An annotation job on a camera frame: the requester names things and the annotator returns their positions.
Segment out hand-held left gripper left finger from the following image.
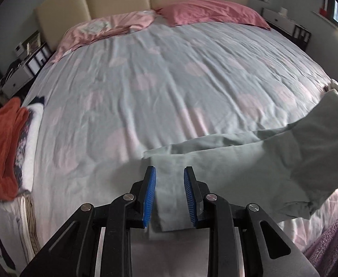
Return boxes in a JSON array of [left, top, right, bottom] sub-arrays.
[[19, 166, 157, 277]]

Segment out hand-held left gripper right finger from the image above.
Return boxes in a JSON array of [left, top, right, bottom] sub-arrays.
[[183, 166, 321, 277]]

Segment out grey-green cotton garment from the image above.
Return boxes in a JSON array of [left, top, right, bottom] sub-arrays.
[[142, 89, 338, 233]]

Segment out bed with dotted grey sheet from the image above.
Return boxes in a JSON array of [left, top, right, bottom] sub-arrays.
[[0, 9, 338, 277]]

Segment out striped beige cloth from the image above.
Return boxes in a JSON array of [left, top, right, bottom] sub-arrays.
[[21, 195, 42, 256]]

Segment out dark floral folded cloth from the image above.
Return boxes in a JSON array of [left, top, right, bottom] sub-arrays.
[[13, 108, 34, 191]]

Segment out white quilted folded cloth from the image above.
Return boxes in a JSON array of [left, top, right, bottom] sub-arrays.
[[0, 199, 28, 266]]

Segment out purple fluffy cloth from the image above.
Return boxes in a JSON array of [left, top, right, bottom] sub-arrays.
[[302, 205, 338, 277]]

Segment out white and black nightstand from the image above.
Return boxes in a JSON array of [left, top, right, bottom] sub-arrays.
[[0, 30, 56, 97], [261, 7, 312, 50]]

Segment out light pink printed pillow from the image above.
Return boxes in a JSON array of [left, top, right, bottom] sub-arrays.
[[51, 9, 157, 64]]

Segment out dark pink pillow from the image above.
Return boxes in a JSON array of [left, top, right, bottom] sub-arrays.
[[156, 0, 271, 31]]

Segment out framed picture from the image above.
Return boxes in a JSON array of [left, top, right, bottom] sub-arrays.
[[25, 32, 41, 52]]

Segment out white windowsill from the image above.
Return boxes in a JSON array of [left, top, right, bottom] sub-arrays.
[[311, 10, 338, 41]]

